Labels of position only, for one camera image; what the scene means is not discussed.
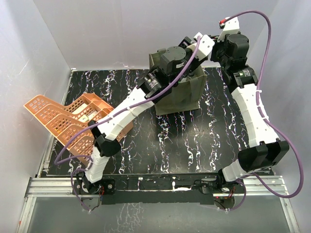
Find olive green canvas bag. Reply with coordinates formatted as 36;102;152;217
141;46;207;116

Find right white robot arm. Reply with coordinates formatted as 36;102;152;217
211;33;290;183

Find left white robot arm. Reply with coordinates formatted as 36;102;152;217
79;33;214;194

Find orange plastic basket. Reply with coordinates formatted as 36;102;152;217
24;93;133;156

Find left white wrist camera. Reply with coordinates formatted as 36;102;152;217
193;32;215;61

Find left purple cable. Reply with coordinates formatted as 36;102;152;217
54;35;202;214

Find purple cable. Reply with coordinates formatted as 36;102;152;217
54;35;202;214
220;10;304;213

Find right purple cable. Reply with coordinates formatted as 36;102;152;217
220;10;304;213

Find aluminium frame rail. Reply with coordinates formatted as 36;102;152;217
17;173;300;233

